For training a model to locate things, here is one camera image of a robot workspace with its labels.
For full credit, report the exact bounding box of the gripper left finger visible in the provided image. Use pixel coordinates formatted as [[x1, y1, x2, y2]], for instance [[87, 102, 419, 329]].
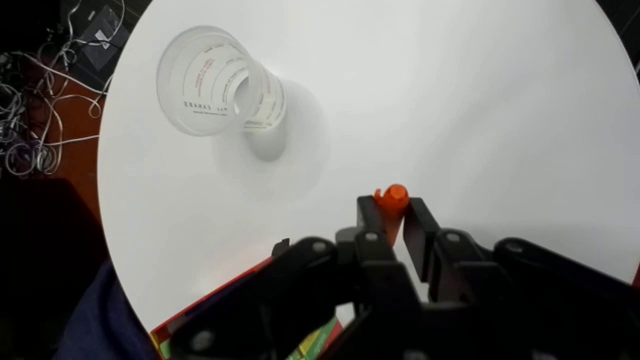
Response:
[[170, 196, 424, 360]]

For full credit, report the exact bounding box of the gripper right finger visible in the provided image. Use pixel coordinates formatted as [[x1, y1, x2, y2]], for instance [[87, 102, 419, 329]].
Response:
[[403, 198, 640, 360]]

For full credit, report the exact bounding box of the orange marker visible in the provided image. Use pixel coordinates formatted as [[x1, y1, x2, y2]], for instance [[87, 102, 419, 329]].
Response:
[[374, 184, 411, 249]]

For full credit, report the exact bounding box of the colourful flat box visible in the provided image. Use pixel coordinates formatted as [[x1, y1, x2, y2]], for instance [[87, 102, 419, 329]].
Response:
[[150, 239, 346, 360]]

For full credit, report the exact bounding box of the dark blue cloth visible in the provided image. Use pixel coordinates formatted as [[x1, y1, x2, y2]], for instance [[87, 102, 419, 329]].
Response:
[[52, 259, 162, 360]]

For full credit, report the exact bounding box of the clear plastic measuring cup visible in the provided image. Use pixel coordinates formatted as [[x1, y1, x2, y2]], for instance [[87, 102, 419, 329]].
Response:
[[156, 25, 289, 137]]

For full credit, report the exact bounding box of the black power adapter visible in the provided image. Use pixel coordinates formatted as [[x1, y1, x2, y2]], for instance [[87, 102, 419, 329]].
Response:
[[75, 5, 127, 72]]

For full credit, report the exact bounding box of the tangle of white cables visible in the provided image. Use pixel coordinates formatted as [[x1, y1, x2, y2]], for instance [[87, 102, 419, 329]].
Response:
[[0, 0, 127, 179]]

